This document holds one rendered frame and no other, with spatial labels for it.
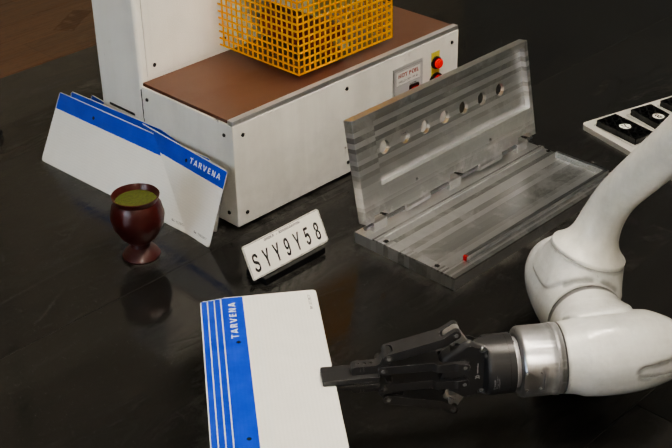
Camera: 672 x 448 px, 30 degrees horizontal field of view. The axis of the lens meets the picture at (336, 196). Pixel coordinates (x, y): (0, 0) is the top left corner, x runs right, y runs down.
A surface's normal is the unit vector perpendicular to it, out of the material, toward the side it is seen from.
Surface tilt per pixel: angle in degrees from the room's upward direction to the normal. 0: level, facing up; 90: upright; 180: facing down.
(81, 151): 63
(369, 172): 80
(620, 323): 9
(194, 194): 69
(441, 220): 0
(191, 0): 90
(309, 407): 0
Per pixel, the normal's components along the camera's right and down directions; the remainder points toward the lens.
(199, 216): -0.71, 0.00
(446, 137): 0.70, 0.17
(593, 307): -0.11, -0.92
